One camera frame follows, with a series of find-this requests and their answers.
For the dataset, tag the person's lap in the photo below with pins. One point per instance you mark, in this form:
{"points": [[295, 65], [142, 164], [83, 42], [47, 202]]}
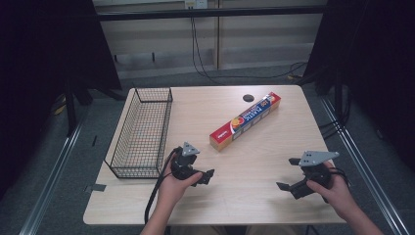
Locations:
{"points": [[238, 230]]}

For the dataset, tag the black table grommet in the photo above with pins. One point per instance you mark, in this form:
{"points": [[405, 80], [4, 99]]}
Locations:
{"points": [[248, 98]]}

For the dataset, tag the metal floor rail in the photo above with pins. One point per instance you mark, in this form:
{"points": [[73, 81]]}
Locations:
{"points": [[49, 182], [365, 176]]}

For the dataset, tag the grey tape piece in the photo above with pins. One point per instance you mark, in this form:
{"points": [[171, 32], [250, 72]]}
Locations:
{"points": [[96, 188]]}

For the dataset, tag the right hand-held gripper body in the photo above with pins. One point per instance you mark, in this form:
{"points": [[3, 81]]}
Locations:
{"points": [[314, 174]]}

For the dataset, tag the person's left hand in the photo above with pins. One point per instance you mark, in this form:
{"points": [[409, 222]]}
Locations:
{"points": [[173, 191]]}

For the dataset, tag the person's right hand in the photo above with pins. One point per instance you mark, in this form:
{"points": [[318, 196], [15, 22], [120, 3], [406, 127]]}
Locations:
{"points": [[337, 197]]}

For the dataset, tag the white wall outlet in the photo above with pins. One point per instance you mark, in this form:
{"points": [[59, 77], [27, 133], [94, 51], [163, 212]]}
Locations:
{"points": [[195, 3]]}

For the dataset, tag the black stand leg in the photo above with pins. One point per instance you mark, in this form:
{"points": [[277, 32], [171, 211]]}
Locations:
{"points": [[70, 109]]}

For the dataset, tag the black horizontal bar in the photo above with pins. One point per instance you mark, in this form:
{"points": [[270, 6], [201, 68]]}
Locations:
{"points": [[212, 13]]}

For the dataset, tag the black curtain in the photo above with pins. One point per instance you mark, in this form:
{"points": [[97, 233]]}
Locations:
{"points": [[375, 65], [39, 65]]}

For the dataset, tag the red and blue wrap box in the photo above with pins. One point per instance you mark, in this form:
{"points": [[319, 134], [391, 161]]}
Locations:
{"points": [[244, 121]]}

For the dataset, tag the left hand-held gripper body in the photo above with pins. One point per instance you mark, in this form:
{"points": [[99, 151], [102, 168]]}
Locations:
{"points": [[182, 164]]}

